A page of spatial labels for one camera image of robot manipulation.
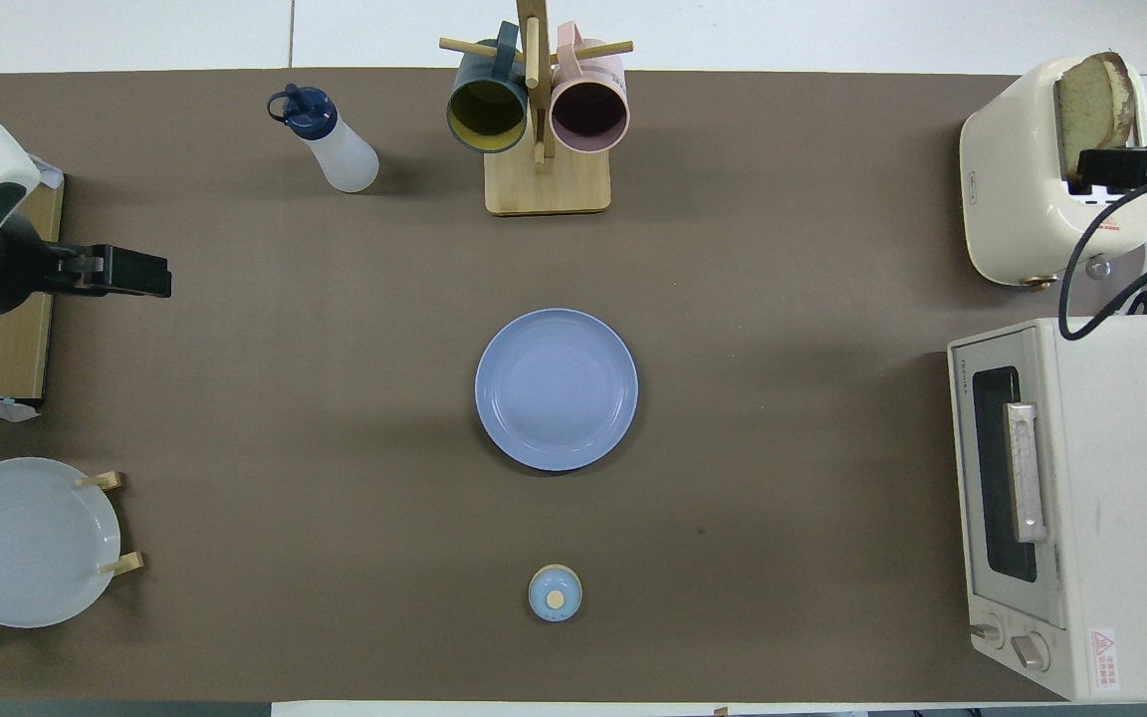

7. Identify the wooden plate rack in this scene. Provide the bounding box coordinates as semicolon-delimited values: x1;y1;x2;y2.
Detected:
0;471;144;628

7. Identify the pink mug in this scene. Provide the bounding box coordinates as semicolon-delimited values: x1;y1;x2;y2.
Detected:
549;22;631;154

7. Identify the teal mug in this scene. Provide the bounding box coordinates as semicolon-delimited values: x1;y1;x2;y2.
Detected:
446;22;531;155

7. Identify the cream two-slot toaster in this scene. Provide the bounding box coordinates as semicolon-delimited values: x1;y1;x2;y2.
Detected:
959;55;1147;290

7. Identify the grey plate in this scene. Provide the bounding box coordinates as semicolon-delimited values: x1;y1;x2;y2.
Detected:
0;457;122;629

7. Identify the translucent squeeze bottle blue cap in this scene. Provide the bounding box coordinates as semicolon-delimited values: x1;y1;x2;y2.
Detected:
268;85;380;194

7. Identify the small blue jar wooden knob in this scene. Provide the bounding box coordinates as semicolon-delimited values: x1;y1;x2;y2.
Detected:
529;564;583;623

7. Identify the wooden mug tree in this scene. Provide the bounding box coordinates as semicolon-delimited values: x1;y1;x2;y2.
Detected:
439;0;634;217

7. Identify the brown table mat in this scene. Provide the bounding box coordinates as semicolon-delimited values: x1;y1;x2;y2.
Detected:
0;68;1147;703

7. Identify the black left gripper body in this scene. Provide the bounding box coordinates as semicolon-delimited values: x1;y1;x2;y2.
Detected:
0;214;72;320

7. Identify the toasted bread slice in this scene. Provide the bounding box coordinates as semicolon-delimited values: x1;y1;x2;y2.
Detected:
1053;52;1135;180

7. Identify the blue round plate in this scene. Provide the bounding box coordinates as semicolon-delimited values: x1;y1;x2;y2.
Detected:
475;308;639;472

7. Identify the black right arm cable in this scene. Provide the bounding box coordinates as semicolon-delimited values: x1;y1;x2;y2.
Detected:
1058;164;1147;342

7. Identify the white toaster oven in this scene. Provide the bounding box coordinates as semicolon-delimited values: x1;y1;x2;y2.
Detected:
947;317;1147;703

